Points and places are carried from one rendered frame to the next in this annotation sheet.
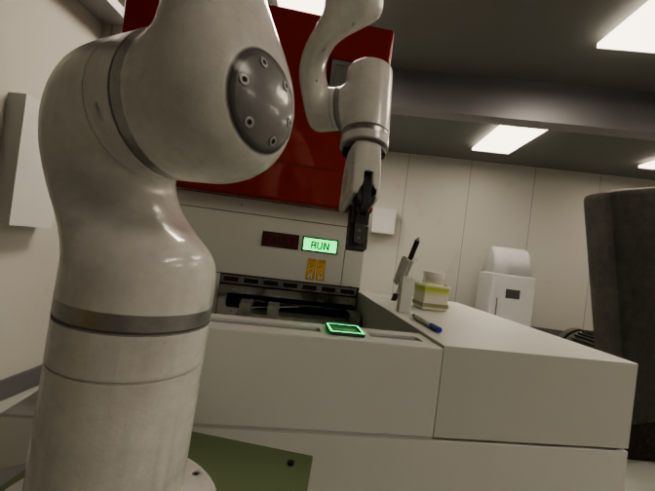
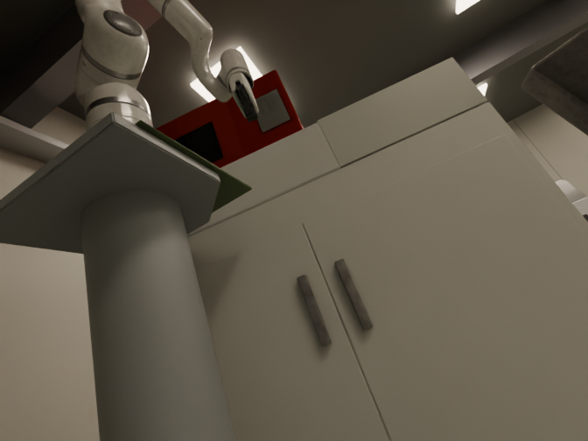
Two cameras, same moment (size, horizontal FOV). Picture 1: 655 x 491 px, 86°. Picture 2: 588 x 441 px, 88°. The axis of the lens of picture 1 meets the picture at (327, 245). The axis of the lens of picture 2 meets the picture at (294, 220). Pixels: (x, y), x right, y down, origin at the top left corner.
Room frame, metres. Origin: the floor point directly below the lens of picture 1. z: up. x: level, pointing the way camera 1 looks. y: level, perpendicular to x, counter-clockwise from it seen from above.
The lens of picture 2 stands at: (-0.09, -0.20, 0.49)
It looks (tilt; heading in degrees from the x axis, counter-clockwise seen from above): 22 degrees up; 13
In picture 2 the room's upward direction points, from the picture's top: 22 degrees counter-clockwise
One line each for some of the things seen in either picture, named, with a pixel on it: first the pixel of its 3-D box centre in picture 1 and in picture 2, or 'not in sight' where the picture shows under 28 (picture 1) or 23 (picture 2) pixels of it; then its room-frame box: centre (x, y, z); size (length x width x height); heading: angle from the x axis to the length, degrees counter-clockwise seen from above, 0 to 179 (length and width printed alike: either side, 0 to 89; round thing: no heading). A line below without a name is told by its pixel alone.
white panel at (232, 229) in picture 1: (237, 259); not in sight; (1.12, 0.28, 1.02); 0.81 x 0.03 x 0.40; 97
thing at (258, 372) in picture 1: (261, 368); (233, 198); (0.56, 0.08, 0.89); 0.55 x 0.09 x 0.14; 97
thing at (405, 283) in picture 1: (404, 283); not in sight; (0.85, -0.20, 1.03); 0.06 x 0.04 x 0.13; 7
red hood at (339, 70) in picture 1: (262, 135); (248, 177); (1.43, 0.32, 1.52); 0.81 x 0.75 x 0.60; 97
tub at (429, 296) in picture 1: (430, 296); not in sight; (0.95, -0.29, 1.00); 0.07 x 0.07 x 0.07; 8
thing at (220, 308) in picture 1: (288, 305); not in sight; (1.13, 0.10, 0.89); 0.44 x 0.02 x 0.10; 97
